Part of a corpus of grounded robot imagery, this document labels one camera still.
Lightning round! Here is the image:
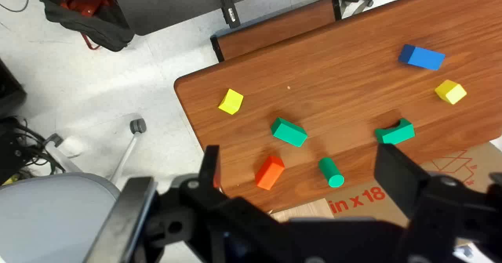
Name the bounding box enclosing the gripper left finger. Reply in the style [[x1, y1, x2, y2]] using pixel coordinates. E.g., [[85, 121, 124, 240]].
[[135, 145, 283, 263]]

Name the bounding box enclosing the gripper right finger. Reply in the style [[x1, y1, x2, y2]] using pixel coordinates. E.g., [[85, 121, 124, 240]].
[[373, 143, 502, 263]]

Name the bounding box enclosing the green arch block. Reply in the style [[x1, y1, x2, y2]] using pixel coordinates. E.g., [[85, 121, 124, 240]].
[[375, 118, 415, 145]]

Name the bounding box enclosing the green cylinder block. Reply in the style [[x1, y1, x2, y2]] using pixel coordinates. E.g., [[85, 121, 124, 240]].
[[318, 157, 345, 188]]

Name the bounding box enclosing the orange rectangular block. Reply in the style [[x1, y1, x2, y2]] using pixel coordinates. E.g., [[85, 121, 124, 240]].
[[255, 155, 285, 190]]

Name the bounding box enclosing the yellow cube block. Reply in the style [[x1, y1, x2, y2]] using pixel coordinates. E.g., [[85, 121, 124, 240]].
[[435, 80, 467, 105], [218, 89, 244, 115]]

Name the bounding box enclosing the green rectangular block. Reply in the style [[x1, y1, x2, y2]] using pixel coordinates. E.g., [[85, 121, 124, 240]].
[[271, 117, 308, 147]]

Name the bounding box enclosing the blue rectangular block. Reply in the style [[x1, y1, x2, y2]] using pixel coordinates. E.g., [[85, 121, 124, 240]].
[[398, 44, 446, 71]]

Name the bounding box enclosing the cardboard box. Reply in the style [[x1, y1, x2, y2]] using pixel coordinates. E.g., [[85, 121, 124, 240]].
[[270, 141, 502, 252]]

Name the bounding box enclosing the grey office chair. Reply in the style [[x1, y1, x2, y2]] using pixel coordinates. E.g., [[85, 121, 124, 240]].
[[0, 118, 158, 263]]

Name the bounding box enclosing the brown wooden table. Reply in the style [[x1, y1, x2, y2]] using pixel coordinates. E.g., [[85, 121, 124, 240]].
[[210, 0, 342, 63]]

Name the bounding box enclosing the dark grey table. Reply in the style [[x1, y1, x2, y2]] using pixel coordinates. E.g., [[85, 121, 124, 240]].
[[106, 0, 298, 36]]

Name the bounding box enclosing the black box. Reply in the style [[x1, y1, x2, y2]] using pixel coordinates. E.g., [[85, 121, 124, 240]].
[[0, 58, 27, 118]]

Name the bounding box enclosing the black and red bag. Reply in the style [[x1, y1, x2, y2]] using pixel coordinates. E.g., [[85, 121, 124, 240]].
[[39, 0, 136, 53]]

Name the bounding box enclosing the bundle of black cables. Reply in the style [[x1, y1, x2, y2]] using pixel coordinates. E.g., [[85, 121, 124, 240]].
[[0, 116, 66, 186]]

